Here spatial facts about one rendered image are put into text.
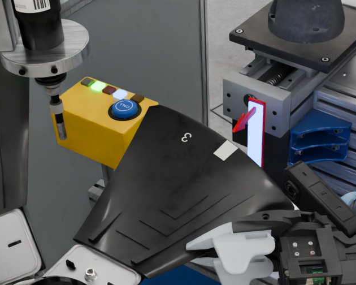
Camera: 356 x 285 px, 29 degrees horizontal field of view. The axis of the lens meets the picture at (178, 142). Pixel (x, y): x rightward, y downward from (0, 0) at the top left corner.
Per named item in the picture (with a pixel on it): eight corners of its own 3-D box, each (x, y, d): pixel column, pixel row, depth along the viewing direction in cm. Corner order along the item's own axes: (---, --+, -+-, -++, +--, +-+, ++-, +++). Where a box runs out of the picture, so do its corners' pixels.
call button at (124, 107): (108, 116, 111) (107, 107, 110) (122, 103, 114) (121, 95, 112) (127, 123, 109) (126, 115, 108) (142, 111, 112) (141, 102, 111)
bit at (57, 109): (57, 134, 59) (47, 84, 56) (70, 134, 59) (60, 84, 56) (55, 142, 58) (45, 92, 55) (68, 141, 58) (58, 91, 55)
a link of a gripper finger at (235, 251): (189, 269, 67) (281, 265, 68) (185, 221, 71) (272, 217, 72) (188, 286, 70) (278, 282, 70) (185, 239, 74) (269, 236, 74)
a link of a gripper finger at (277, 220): (233, 223, 70) (318, 219, 70) (231, 211, 71) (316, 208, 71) (231, 250, 73) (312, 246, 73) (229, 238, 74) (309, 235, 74)
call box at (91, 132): (57, 151, 120) (47, 102, 114) (94, 121, 127) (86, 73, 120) (129, 182, 113) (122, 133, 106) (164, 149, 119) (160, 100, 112)
